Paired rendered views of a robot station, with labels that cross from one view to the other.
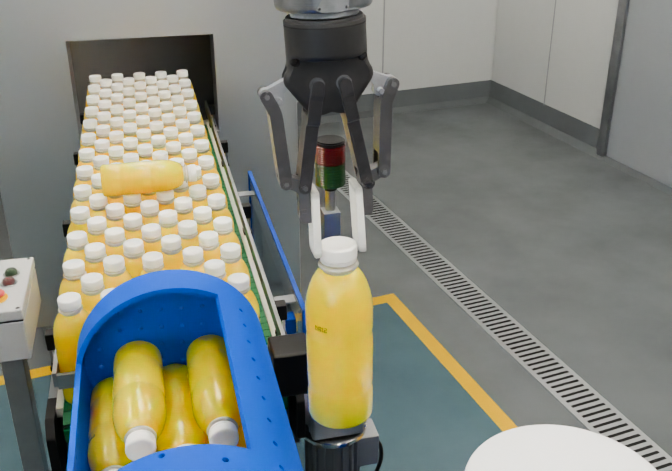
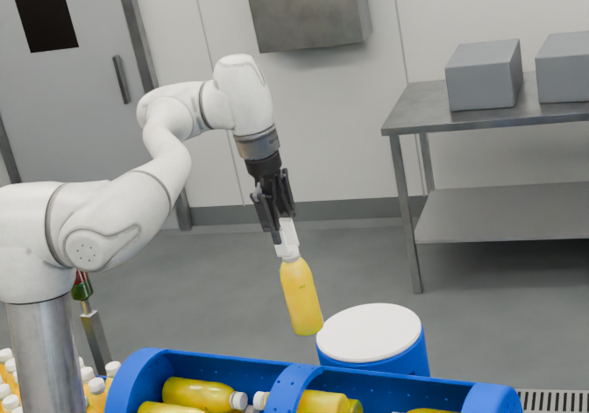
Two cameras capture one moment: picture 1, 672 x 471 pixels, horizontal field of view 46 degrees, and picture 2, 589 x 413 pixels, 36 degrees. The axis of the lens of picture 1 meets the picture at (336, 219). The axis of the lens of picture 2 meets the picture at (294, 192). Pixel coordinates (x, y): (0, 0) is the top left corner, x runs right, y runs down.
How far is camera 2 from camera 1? 1.49 m
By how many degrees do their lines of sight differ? 42
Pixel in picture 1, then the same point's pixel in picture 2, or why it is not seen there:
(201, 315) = (150, 375)
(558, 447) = (344, 322)
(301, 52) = (268, 171)
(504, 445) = (325, 336)
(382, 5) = not seen: outside the picture
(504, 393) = not seen: outside the picture
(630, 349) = (198, 345)
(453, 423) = not seen: outside the picture
